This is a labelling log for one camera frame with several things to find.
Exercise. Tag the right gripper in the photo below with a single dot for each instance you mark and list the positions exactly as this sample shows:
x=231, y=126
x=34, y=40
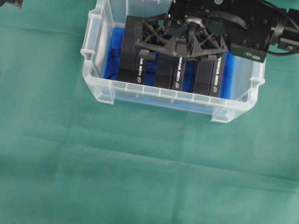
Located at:
x=243, y=22

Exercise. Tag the black camera box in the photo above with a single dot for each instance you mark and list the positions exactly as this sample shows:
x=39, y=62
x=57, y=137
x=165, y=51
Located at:
x=209, y=76
x=132, y=67
x=172, y=57

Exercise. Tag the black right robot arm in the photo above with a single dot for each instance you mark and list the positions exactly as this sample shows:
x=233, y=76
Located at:
x=286, y=37

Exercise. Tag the clear plastic storage case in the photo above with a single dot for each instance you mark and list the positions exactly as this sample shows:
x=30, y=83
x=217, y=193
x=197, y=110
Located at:
x=248, y=75

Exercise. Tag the blue cloth liner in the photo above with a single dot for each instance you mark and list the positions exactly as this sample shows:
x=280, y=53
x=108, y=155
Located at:
x=112, y=64

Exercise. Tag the green table cloth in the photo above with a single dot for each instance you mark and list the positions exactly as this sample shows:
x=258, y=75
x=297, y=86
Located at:
x=65, y=158

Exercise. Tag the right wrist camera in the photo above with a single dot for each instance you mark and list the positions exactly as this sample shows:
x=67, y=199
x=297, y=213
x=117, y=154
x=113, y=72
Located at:
x=247, y=52

